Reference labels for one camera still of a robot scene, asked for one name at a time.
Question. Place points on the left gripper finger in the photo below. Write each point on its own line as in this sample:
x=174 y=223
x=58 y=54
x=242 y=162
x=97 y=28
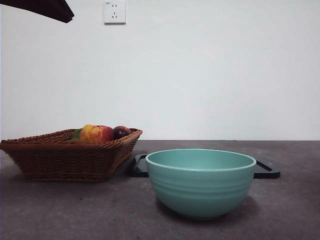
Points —
x=37 y=7

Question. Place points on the teal ribbed bowl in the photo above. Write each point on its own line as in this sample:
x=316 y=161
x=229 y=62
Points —
x=200 y=192

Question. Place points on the green avocado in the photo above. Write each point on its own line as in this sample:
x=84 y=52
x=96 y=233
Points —
x=75 y=135

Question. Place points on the red yellow apple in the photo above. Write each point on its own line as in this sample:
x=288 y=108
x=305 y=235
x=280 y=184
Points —
x=97 y=133

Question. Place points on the dark red plum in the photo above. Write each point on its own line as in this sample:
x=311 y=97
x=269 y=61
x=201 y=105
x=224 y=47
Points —
x=121 y=132

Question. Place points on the brown wicker basket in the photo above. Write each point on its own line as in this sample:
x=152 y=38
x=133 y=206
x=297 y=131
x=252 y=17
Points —
x=65 y=162

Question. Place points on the black rectangular tray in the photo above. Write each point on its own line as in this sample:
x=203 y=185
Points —
x=138 y=168

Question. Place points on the white wall socket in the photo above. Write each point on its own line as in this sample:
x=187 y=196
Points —
x=115 y=12

